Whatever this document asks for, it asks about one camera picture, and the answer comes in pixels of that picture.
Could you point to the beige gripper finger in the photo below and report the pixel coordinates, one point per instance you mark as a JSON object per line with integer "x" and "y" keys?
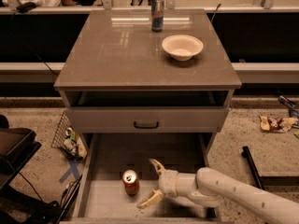
{"x": 159, "y": 168}
{"x": 154, "y": 197}

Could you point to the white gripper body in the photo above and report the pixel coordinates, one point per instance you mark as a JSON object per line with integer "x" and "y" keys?
{"x": 167, "y": 183}

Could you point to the orange red soda can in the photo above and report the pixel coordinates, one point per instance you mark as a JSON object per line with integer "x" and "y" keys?
{"x": 130, "y": 181}

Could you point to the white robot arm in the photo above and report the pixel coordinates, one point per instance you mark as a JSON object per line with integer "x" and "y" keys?
{"x": 207, "y": 186}

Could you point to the open grey middle drawer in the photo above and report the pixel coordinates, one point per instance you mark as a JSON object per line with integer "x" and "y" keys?
{"x": 102, "y": 198}

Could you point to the grey drawer cabinet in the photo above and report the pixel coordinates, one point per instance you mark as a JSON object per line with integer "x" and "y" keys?
{"x": 118, "y": 61}

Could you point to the blue can on floor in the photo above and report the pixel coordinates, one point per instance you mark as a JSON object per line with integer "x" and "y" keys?
{"x": 287, "y": 102}

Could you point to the blue silver energy drink can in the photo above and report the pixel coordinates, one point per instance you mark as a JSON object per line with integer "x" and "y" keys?
{"x": 157, "y": 15}

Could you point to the black metal bar on floor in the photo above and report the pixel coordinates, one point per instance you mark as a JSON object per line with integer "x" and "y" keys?
{"x": 254, "y": 172}

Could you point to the white bowl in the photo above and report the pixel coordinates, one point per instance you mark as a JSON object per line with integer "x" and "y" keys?
{"x": 182, "y": 47}

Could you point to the snack bag on floor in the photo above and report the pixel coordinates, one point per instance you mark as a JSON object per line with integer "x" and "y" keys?
{"x": 277, "y": 125}

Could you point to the closed top drawer black handle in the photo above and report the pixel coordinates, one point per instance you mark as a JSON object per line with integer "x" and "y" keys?
{"x": 147, "y": 119}

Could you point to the wire mesh basket with trash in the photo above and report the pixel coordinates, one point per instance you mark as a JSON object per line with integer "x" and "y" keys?
{"x": 68, "y": 141}

